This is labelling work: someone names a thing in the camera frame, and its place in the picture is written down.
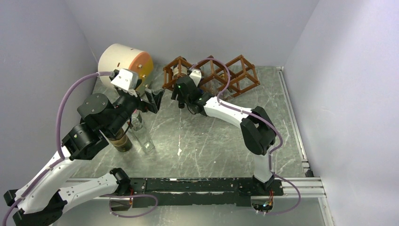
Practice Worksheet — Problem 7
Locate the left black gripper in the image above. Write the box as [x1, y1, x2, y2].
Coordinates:
[107, 79, 165, 136]

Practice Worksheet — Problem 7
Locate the small clear glass bottle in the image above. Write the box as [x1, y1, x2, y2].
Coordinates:
[129, 110, 155, 153]

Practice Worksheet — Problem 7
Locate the brown wooden wine rack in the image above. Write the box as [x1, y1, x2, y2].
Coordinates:
[162, 55, 261, 97]

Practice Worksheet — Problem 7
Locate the olive wine bottle gold label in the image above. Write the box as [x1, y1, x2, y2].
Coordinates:
[108, 129, 133, 153]

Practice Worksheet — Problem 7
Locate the dark green wine bottle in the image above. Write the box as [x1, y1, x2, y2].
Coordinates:
[173, 61, 188, 109]

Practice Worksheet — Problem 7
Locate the clear bottle black gold cap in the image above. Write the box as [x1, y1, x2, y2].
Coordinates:
[217, 81, 236, 101]

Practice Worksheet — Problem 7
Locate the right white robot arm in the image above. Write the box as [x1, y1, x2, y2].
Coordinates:
[171, 76, 276, 195]

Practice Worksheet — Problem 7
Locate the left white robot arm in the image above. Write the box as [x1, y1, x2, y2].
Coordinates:
[4, 78, 150, 226]

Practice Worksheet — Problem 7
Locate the cream and orange cylinder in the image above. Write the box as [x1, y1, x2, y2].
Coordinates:
[97, 43, 154, 87]

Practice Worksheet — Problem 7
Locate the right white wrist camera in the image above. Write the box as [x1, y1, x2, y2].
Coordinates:
[189, 69, 202, 87]

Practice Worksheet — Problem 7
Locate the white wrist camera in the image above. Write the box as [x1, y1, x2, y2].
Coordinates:
[111, 69, 139, 97]
[189, 69, 202, 87]

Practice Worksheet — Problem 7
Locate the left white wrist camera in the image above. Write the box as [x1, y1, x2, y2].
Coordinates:
[111, 69, 139, 97]

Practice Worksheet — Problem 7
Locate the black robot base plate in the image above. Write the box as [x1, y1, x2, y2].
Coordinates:
[113, 178, 284, 208]

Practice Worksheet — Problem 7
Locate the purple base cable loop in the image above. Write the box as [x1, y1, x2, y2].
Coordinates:
[108, 193, 159, 219]

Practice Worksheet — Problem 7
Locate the aluminium frame rail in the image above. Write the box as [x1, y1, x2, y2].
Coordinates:
[57, 175, 334, 226]

